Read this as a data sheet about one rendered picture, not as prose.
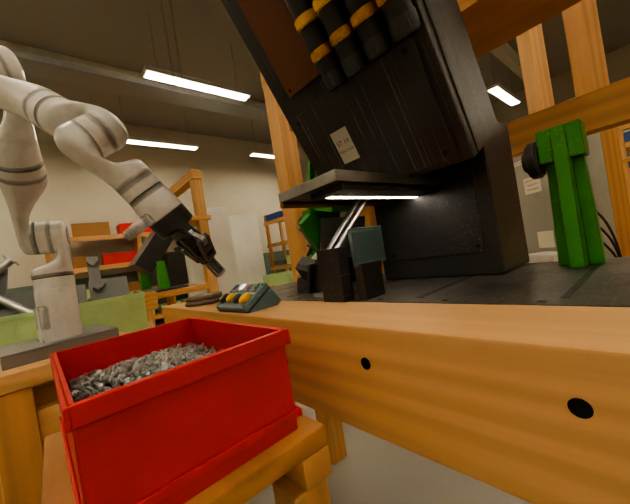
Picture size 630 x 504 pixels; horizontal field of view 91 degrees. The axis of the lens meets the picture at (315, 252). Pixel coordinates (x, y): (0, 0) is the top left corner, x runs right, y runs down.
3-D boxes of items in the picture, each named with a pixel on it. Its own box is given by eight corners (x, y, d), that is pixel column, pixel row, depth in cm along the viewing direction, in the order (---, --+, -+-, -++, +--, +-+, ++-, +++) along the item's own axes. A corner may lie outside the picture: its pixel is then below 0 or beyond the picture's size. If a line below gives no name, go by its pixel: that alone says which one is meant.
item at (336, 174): (337, 187, 48) (334, 168, 48) (279, 209, 60) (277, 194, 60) (451, 190, 74) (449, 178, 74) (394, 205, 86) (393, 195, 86)
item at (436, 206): (504, 274, 63) (477, 110, 63) (383, 280, 86) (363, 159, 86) (530, 262, 75) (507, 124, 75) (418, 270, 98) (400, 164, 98)
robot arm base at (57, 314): (46, 343, 80) (36, 278, 80) (36, 342, 85) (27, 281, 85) (88, 332, 87) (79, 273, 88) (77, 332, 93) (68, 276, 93)
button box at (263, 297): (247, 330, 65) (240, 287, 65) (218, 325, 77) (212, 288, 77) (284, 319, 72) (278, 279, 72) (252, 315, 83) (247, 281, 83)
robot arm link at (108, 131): (126, 113, 52) (71, 83, 55) (78, 137, 48) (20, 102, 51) (140, 148, 58) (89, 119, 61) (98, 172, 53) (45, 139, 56)
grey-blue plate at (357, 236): (364, 301, 58) (352, 227, 58) (356, 301, 60) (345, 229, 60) (393, 291, 64) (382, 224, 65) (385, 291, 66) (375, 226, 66)
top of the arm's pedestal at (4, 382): (-16, 401, 64) (-19, 382, 64) (-17, 377, 85) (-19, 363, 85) (148, 349, 87) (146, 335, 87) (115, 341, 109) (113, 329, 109)
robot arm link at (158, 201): (128, 243, 59) (102, 217, 57) (174, 208, 65) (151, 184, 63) (139, 236, 52) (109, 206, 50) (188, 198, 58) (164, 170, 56)
